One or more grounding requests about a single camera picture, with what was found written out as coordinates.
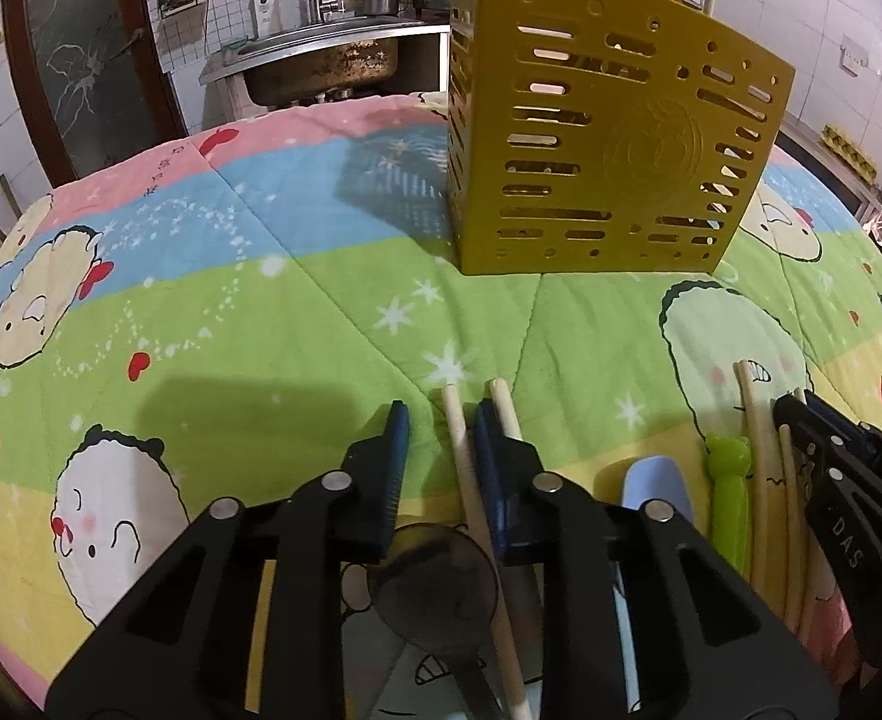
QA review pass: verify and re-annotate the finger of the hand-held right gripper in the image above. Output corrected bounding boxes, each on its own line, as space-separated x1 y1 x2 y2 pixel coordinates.
775 392 882 691
805 390 882 507

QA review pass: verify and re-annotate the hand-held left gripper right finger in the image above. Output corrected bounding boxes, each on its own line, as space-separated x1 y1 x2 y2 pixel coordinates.
473 397 838 720

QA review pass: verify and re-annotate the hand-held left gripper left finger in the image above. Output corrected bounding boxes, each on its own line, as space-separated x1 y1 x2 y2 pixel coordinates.
43 400 412 720

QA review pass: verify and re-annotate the wooden chopstick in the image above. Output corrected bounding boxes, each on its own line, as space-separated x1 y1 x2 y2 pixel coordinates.
490 379 524 440
735 360 781 605
777 424 808 625
441 386 533 720

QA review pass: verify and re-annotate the green frog handle fork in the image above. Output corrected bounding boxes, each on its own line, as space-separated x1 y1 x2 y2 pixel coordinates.
705 431 754 592

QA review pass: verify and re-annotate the light blue plastic spoon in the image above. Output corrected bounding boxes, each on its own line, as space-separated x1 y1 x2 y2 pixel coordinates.
612 456 697 713

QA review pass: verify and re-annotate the yellow plastic utensil holder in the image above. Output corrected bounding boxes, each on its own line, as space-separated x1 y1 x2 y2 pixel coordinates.
447 0 796 277

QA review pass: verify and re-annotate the cartoon printed blanket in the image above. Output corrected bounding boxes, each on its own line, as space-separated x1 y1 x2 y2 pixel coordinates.
0 94 882 720

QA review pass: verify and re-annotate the yellow egg carton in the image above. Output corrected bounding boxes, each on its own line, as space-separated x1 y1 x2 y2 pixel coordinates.
820 124 882 181

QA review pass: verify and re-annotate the stainless steel sink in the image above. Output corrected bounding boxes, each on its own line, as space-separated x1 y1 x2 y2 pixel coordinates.
201 17 451 107

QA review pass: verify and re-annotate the brown frosted glass door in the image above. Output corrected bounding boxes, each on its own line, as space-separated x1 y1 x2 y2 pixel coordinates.
2 0 187 188

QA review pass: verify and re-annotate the white wall socket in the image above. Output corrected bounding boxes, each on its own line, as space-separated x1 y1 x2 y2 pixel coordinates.
838 34 871 77

